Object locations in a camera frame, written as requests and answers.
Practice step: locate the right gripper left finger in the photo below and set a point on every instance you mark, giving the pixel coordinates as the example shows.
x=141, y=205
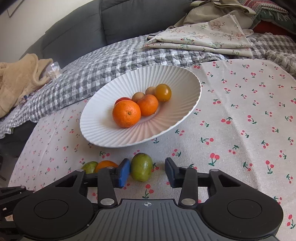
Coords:
x=106, y=179

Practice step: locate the grey checkered quilt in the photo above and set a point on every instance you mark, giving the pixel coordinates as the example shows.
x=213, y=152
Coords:
x=86, y=75

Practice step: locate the clear bag of swabs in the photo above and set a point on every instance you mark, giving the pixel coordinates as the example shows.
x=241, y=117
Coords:
x=54, y=71

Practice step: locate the small orange tomato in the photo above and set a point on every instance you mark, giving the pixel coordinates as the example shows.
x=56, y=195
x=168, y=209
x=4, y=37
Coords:
x=105, y=164

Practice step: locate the large orange front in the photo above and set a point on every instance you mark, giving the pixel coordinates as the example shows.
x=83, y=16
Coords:
x=126, y=113

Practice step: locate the beige fleece blanket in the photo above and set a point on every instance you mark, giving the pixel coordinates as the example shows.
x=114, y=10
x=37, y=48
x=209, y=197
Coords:
x=21, y=78

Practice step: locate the green fruit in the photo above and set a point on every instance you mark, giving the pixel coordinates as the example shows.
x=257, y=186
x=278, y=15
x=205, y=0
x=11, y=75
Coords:
x=141, y=167
x=89, y=167

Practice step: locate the grey woven blanket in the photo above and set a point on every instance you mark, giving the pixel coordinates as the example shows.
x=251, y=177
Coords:
x=287, y=61

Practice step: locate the beige canvas bag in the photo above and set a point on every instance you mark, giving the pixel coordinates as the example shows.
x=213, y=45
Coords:
x=204, y=11

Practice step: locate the red tomato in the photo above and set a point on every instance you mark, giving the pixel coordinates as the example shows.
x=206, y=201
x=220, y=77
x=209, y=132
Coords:
x=121, y=99

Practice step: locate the brown longan left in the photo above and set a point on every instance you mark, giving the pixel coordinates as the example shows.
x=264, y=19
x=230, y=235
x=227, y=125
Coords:
x=137, y=96

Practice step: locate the large orange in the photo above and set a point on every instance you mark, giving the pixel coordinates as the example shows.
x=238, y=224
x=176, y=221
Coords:
x=126, y=113
x=148, y=105

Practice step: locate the patterned red green pillow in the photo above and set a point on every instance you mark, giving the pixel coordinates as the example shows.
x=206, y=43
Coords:
x=276, y=17

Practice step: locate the floral folded cloth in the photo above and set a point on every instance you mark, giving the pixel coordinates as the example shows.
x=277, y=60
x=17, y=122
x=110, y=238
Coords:
x=222, y=35

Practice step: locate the cherry print tablecloth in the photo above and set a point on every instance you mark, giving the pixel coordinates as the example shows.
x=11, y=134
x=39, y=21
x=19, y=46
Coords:
x=244, y=125

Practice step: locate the yellow orange tomato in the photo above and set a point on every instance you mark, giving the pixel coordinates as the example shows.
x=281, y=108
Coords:
x=162, y=92

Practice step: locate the white ribbed plate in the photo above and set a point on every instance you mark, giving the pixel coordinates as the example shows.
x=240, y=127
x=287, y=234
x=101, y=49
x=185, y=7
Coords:
x=99, y=128

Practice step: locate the brown longan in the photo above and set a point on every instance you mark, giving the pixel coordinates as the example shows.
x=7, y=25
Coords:
x=150, y=90
x=137, y=96

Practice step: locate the dark grey sofa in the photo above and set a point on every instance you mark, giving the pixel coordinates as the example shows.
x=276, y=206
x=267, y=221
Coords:
x=100, y=23

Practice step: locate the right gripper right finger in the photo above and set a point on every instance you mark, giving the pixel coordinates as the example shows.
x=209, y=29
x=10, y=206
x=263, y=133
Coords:
x=188, y=180

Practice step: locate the brown longan right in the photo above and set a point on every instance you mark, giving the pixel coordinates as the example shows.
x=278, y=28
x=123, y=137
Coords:
x=150, y=90

